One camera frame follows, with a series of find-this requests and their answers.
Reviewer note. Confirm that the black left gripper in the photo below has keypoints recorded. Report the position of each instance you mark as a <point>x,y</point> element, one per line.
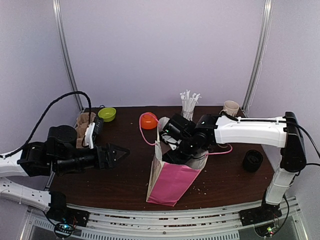
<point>107,161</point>

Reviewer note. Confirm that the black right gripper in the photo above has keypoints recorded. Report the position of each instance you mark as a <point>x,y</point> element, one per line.
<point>173,155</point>

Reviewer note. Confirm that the paper cakes bag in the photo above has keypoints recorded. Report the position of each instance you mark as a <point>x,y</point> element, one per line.
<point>168,182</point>

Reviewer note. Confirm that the cardboard cup carrier stack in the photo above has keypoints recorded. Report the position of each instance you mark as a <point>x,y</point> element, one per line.
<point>82,124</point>

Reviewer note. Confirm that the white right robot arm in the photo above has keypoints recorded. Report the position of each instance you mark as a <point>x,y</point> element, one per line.
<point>280,132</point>

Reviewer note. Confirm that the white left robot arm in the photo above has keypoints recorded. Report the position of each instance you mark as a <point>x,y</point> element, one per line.
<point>59,155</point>

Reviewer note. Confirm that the green plastic bowl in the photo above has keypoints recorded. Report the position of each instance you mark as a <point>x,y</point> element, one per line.
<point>108,114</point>

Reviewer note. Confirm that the orange plastic bowl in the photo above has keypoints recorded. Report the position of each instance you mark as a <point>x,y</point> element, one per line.
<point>148,121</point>

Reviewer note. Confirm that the white stirrers in holder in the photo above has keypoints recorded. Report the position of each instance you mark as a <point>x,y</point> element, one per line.
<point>188,102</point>

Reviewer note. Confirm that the white ceramic mug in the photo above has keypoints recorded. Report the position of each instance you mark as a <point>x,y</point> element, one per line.
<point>230,107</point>

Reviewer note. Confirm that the stack of black lids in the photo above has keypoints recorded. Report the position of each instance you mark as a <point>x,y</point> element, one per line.
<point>252,161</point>

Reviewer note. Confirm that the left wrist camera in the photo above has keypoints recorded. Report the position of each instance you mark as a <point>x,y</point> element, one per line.
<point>92,131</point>

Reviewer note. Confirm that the left aluminium frame post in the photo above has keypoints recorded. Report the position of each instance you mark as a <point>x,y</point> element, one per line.
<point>63,43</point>

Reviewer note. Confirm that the aluminium frame post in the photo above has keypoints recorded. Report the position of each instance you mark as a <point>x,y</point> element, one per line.
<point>257,64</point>
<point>63,43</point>

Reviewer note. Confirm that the right aluminium frame post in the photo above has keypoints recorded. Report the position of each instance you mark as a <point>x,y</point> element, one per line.
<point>257,64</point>

